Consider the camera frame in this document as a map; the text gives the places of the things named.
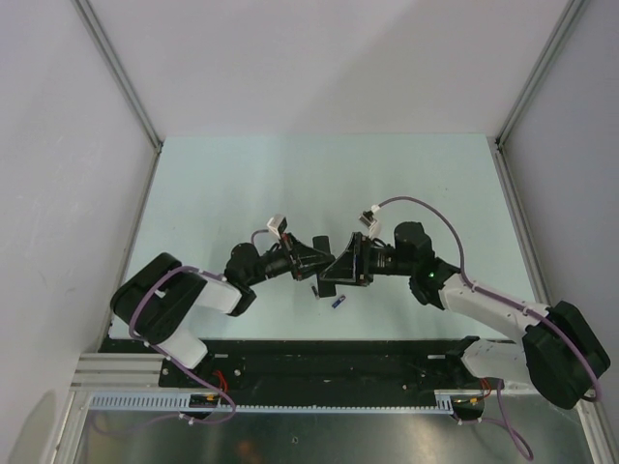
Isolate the left aluminium frame post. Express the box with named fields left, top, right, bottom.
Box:
left=72, top=0, right=163, bottom=155

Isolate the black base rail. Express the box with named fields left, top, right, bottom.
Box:
left=96, top=337, right=567, bottom=408

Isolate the aluminium frame post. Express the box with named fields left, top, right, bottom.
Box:
left=72, top=0, right=163, bottom=155
left=494, top=0, right=590, bottom=150

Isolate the white slotted cable duct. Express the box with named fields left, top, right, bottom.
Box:
left=89, top=391, right=454, bottom=415

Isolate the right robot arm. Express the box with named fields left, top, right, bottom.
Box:
left=320, top=221, right=610, bottom=409

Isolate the purple battery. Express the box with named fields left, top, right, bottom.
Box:
left=331, top=295, right=346, bottom=308

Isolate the right aluminium frame post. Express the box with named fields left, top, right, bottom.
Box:
left=494, top=0, right=590, bottom=150

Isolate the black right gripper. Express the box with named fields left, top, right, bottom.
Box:
left=320, top=232, right=414, bottom=287

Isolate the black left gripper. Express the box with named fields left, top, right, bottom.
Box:
left=245, top=232, right=334, bottom=286

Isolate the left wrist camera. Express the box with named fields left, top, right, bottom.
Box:
left=267, top=214, right=287, bottom=241

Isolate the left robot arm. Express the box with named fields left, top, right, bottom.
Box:
left=110, top=233, right=335, bottom=387

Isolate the black remote control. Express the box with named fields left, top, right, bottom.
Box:
left=312, top=235, right=337, bottom=299

